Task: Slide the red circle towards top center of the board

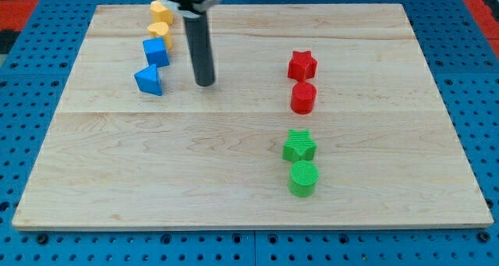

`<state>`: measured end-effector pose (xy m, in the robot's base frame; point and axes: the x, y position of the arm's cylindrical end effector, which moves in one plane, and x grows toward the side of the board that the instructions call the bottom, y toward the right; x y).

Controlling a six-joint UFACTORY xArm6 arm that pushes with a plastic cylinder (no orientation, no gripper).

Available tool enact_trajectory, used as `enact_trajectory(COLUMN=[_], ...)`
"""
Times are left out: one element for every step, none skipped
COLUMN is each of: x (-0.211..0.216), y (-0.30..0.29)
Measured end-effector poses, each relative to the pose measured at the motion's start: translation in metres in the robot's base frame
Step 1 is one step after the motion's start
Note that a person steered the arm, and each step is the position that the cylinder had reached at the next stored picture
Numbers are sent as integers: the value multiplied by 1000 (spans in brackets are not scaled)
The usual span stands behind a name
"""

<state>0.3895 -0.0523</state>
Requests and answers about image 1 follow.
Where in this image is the blue cube block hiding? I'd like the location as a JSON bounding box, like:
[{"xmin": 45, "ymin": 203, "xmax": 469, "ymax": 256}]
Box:
[{"xmin": 143, "ymin": 37, "xmax": 170, "ymax": 67}]

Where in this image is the green cylinder block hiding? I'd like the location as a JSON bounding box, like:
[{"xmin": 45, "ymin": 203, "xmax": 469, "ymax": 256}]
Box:
[{"xmin": 288, "ymin": 160, "xmax": 320, "ymax": 197}]

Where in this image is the blue triangle block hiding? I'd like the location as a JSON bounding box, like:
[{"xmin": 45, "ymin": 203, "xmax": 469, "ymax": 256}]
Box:
[{"xmin": 134, "ymin": 64, "xmax": 163, "ymax": 96}]

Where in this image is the yellow pentagon block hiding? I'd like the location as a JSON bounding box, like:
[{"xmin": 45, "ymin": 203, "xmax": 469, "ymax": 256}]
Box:
[{"xmin": 150, "ymin": 0, "xmax": 174, "ymax": 25}]

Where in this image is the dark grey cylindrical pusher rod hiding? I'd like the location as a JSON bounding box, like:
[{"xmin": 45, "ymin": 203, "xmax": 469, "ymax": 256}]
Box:
[{"xmin": 183, "ymin": 12, "xmax": 216, "ymax": 87}]

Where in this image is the wooden board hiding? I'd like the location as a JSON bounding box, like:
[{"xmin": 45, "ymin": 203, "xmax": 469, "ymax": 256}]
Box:
[{"xmin": 12, "ymin": 4, "xmax": 494, "ymax": 231}]

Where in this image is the red cylinder block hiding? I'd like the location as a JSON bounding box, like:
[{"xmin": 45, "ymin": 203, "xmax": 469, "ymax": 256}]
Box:
[{"xmin": 290, "ymin": 82, "xmax": 317, "ymax": 115}]

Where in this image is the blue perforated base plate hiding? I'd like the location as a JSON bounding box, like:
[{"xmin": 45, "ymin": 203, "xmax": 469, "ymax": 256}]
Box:
[{"xmin": 1, "ymin": 0, "xmax": 498, "ymax": 265}]

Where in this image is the yellow heart block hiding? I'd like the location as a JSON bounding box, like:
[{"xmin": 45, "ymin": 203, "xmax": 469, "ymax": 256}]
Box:
[{"xmin": 147, "ymin": 22, "xmax": 173, "ymax": 50}]

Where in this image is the green star block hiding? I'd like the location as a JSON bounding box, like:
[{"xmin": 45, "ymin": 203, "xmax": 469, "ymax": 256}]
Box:
[{"xmin": 281, "ymin": 129, "xmax": 317, "ymax": 162}]

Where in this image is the red star block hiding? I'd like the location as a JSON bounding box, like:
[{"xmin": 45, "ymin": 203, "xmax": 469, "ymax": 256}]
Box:
[{"xmin": 287, "ymin": 51, "xmax": 317, "ymax": 82}]

